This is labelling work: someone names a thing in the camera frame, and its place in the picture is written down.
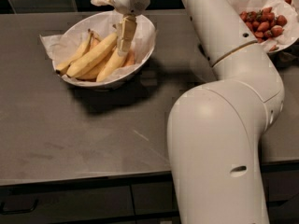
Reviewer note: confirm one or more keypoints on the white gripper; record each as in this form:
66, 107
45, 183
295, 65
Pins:
128, 23

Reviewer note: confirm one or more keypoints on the red strawberries pile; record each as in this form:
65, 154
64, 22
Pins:
266, 24

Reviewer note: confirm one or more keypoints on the white paper liner right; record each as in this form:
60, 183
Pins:
280, 7

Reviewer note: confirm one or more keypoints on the lower middle yellow banana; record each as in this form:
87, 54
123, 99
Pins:
94, 72

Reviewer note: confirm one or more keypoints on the long front yellow banana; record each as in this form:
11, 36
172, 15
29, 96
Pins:
89, 60

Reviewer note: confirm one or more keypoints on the white bowl with bananas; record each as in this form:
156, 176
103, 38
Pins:
102, 83

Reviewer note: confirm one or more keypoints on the white paper liner left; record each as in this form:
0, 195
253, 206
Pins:
143, 38

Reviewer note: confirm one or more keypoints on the right yellow banana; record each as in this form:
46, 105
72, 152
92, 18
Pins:
116, 60

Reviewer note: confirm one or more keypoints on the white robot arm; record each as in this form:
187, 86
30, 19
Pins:
213, 130

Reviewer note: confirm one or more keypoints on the left small yellow banana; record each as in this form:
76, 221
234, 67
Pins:
84, 46

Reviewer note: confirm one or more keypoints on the orange banana far right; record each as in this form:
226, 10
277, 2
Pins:
130, 58

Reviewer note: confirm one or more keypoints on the left drawer with handle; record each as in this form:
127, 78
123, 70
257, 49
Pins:
63, 206

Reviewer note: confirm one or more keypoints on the white bowl with strawberries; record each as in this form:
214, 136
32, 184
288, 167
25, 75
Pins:
271, 46

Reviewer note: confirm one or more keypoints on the white paper liner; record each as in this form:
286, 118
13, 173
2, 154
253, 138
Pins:
280, 7
143, 38

